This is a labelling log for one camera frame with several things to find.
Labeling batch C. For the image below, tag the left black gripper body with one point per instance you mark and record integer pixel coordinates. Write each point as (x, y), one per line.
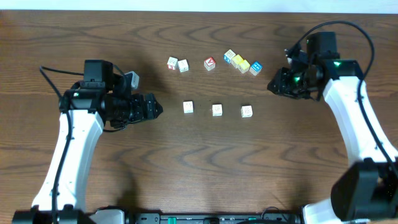
(120, 109)

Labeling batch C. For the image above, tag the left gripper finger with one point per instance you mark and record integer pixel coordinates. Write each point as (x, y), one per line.
(158, 106)
(158, 112)

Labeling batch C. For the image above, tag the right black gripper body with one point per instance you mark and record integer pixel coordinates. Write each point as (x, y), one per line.
(296, 84)

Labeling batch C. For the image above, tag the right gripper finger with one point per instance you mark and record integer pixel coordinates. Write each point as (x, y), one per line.
(271, 85)
(274, 91)

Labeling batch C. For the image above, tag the green Z white block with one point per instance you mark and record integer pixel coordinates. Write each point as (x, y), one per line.
(188, 107)

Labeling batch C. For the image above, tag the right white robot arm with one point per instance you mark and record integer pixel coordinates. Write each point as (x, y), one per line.
(367, 191)

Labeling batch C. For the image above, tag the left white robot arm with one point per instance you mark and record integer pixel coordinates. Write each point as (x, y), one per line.
(105, 95)

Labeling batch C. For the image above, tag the blue topped block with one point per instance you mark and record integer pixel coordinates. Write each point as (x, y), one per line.
(255, 68)

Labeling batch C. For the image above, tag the yellow wooden block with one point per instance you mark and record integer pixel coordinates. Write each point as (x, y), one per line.
(236, 60)
(244, 66)

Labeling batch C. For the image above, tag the white block red side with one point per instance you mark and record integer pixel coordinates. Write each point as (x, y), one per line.
(172, 63)

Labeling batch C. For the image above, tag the white wooden block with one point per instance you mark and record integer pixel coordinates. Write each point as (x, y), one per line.
(183, 65)

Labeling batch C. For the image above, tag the blue edged white block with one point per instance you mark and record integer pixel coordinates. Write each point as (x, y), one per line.
(229, 55)

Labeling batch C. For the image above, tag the red letter A block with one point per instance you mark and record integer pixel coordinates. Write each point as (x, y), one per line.
(209, 63)

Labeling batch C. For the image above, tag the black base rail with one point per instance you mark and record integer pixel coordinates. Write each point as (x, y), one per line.
(211, 218)

